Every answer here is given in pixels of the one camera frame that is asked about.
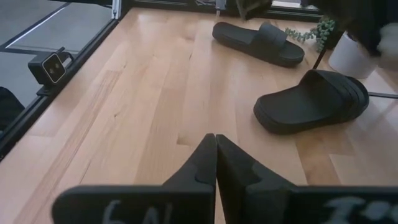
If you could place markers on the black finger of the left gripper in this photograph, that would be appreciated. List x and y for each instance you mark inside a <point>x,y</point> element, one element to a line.
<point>262,7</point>
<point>245,7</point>

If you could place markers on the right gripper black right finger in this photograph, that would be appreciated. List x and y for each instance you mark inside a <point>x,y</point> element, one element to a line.
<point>248,199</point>

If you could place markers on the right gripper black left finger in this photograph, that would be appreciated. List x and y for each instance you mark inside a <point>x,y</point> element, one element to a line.
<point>186,202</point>

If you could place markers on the black slide sandal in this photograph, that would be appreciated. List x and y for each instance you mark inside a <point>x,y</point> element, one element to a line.
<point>264,43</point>
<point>304,105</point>

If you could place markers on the small trailing succulent plant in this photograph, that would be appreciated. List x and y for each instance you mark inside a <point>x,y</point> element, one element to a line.
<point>321,31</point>

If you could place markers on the aloe plant in white pot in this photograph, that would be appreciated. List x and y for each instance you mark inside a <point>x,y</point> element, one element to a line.
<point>351,59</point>

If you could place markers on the black aluminium frame rails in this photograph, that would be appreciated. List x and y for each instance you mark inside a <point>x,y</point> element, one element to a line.
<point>295,15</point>

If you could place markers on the silver metal bracket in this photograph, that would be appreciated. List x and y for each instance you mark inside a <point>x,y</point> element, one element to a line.
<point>116,9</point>

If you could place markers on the black front frame bar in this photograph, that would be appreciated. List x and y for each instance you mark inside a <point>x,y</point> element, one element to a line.
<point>62,81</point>

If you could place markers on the small black table camera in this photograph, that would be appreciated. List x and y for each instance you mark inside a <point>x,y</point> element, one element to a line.
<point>53,70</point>

